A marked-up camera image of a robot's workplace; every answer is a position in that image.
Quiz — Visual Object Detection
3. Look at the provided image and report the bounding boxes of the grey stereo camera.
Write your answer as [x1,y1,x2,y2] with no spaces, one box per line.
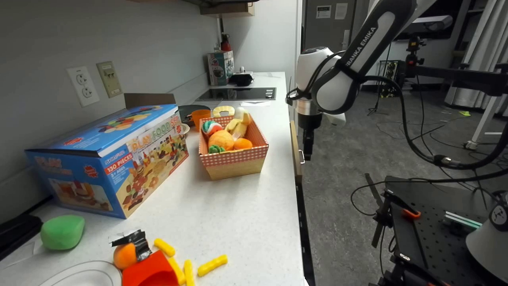
[406,13,455,40]

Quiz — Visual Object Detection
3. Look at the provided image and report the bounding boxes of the large orange toy fruit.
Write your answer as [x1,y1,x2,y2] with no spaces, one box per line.
[206,129,238,153]

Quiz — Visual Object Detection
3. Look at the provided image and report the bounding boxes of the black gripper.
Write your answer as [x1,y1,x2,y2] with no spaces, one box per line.
[295,112,324,164]

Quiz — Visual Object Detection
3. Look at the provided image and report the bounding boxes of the orange handled tool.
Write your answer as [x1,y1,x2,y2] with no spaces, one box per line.
[398,205,424,223]

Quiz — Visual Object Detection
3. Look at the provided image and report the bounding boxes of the red checkered cardboard basket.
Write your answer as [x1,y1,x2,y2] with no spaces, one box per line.
[197,113,270,182]

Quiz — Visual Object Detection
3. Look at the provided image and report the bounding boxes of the green plush toy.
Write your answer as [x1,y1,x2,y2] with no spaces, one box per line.
[39,213,87,253]

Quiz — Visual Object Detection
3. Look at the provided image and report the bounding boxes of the black and white tag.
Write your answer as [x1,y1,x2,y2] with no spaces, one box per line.
[109,229,154,263]

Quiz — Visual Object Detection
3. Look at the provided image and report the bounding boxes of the white metal frame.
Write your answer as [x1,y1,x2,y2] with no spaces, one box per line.
[443,0,508,155]

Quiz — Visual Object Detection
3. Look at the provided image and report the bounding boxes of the teal pen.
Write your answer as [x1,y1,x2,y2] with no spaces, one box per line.
[443,210,484,231]

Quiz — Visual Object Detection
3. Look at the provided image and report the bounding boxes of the black pot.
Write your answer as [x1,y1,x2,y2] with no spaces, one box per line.
[227,72,255,88]

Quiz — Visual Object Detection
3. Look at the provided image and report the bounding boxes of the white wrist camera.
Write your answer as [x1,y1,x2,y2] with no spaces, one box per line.
[322,110,349,129]

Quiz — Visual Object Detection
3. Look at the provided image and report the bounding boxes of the small orange toy fruit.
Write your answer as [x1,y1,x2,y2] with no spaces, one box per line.
[230,137,255,153]

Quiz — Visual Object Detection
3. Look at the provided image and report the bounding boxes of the orange toy ball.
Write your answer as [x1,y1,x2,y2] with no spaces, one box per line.
[113,242,140,272]

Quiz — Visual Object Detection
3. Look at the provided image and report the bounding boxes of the yellow toy fry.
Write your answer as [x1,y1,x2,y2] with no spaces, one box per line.
[166,255,187,286]
[195,253,230,279]
[152,237,178,259]
[181,258,198,286]

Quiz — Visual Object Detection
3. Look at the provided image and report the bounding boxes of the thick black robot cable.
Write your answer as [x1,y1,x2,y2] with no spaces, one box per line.
[363,74,508,172]

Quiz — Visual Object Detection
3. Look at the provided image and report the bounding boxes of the beige wall switch plate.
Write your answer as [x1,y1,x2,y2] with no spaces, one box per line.
[95,59,124,101]

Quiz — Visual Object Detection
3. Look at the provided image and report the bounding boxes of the green red printed box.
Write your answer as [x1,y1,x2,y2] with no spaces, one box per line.
[205,50,236,88]

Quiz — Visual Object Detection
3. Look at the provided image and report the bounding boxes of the black clamp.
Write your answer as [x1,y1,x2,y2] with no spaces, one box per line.
[363,174,405,252]

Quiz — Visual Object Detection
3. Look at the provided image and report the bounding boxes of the dark grey plate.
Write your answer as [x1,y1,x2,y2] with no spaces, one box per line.
[176,104,213,128]

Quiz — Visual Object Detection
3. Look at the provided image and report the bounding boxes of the black camera cable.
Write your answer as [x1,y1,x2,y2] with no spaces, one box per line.
[284,53,341,107]

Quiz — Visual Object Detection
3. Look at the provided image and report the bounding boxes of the grey cabinet with notices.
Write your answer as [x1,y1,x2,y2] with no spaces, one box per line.
[300,0,373,56]

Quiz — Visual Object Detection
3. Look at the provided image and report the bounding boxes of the clear plastic plate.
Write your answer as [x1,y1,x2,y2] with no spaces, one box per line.
[38,259,124,286]

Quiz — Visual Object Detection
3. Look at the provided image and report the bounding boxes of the white drawer with wooden front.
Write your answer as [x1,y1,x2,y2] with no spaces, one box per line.
[289,120,308,180]

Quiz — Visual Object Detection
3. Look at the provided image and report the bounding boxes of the white wall outlet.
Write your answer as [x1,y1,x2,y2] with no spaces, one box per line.
[66,64,101,109]

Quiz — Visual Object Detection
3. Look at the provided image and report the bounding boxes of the blue toy food box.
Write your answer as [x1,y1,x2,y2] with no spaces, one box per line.
[24,104,190,221]

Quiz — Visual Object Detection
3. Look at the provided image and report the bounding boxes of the red white green toy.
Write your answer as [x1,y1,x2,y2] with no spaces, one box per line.
[201,120,225,139]

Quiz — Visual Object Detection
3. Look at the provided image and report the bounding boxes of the red bottle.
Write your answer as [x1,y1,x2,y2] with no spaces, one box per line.
[219,32,235,55]

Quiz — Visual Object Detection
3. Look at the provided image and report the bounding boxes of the dark counter mat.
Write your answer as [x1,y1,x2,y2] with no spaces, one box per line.
[195,86,278,104]

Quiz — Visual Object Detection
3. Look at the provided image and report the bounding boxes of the red toy fries box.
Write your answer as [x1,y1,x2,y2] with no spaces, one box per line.
[120,250,182,286]

